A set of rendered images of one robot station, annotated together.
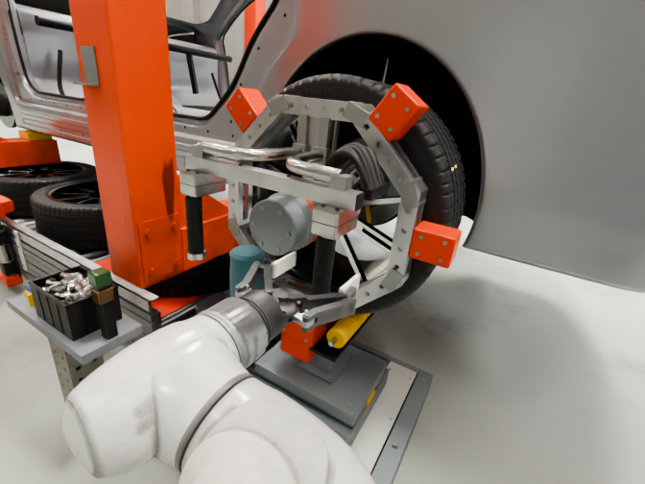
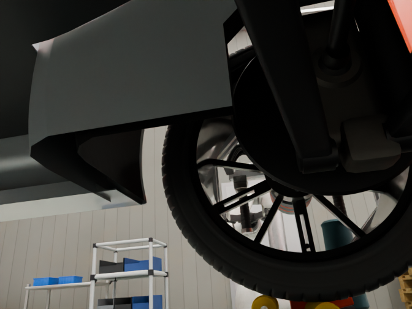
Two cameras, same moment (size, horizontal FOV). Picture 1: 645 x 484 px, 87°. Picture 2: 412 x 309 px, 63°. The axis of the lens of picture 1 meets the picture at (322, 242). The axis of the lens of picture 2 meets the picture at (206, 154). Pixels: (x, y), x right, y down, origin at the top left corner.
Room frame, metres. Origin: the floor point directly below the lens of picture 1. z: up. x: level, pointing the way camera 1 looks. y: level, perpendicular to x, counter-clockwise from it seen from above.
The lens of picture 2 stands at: (1.71, -0.52, 0.55)
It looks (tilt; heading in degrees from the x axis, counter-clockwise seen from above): 23 degrees up; 162
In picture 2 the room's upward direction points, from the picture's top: 4 degrees counter-clockwise
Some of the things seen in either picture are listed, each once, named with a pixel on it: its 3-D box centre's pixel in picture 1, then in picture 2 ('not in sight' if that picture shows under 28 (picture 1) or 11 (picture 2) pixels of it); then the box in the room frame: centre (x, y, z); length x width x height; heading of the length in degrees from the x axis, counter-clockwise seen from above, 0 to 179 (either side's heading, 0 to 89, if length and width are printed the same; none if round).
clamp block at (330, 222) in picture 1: (336, 217); (241, 184); (0.59, -0.02, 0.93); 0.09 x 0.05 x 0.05; 152
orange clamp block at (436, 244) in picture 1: (435, 243); not in sight; (0.71, -0.25, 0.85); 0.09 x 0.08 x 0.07; 62
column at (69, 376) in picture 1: (81, 368); not in sight; (0.87, 0.77, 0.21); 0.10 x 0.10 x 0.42; 62
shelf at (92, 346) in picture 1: (73, 315); not in sight; (0.85, 0.74, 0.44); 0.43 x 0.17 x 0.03; 62
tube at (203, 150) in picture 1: (252, 135); not in sight; (0.79, 0.18, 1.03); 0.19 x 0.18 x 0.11; 152
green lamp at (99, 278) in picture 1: (100, 278); not in sight; (0.76, 0.56, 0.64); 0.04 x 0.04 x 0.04; 62
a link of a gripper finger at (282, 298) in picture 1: (313, 303); (236, 218); (0.45, 0.00, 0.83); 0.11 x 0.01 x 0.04; 110
